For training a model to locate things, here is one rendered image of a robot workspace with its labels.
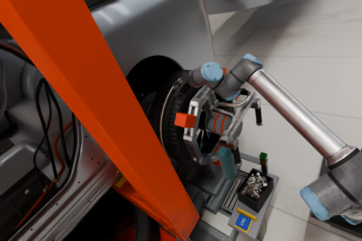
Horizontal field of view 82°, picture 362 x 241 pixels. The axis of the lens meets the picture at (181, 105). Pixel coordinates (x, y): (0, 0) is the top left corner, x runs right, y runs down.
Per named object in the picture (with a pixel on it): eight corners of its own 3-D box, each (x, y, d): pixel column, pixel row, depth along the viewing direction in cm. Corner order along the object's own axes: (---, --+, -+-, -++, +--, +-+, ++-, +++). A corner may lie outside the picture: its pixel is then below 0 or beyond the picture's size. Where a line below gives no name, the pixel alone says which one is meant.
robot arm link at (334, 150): (400, 185, 61) (245, 47, 90) (360, 207, 65) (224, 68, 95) (389, 177, 70) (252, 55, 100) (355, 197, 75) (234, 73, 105)
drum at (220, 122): (216, 121, 149) (211, 106, 141) (244, 128, 136) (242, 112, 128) (206, 135, 141) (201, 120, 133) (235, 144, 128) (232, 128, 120)
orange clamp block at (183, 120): (186, 113, 120) (176, 112, 113) (196, 115, 115) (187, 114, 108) (183, 125, 120) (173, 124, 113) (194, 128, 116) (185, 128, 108)
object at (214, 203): (208, 154, 216) (206, 148, 210) (241, 166, 194) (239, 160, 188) (181, 196, 189) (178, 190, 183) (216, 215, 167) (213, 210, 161)
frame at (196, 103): (232, 122, 171) (220, 65, 140) (240, 124, 167) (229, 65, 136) (198, 176, 142) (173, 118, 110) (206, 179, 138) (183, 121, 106)
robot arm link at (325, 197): (387, 210, 109) (362, 205, 63) (355, 226, 116) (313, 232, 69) (360, 184, 120) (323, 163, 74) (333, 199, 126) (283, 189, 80)
